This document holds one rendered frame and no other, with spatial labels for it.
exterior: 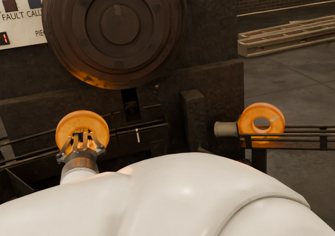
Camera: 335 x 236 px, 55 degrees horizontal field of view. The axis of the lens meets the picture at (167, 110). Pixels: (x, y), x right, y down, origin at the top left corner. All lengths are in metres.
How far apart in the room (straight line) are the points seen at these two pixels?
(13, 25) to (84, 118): 0.46
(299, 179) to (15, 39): 1.69
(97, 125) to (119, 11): 0.34
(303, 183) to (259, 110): 1.01
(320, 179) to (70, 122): 1.59
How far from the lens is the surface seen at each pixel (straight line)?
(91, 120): 0.97
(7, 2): 1.26
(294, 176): 2.17
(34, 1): 1.24
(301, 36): 4.96
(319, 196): 2.05
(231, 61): 1.37
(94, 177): 0.16
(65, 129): 0.99
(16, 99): 1.33
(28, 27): 1.26
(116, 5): 1.01
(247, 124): 1.21
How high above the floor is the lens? 1.27
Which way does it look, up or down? 24 degrees down
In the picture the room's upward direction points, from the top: 7 degrees counter-clockwise
